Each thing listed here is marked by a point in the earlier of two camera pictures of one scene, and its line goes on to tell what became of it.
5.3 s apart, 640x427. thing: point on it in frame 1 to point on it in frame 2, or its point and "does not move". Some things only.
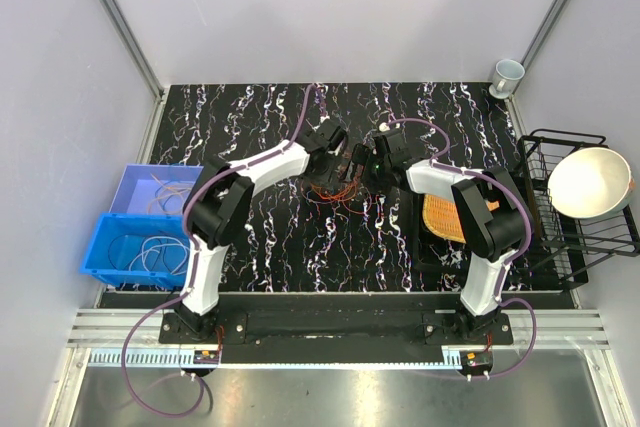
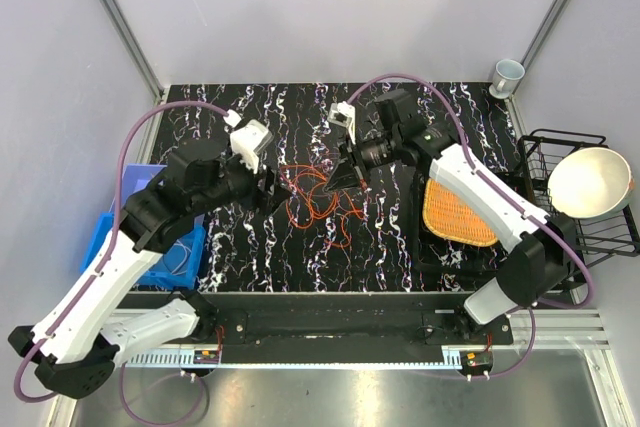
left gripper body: (324, 178) to (239, 183)
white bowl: (590, 182) does not move
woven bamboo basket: (441, 215) does not move
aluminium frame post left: (119, 21) does not move
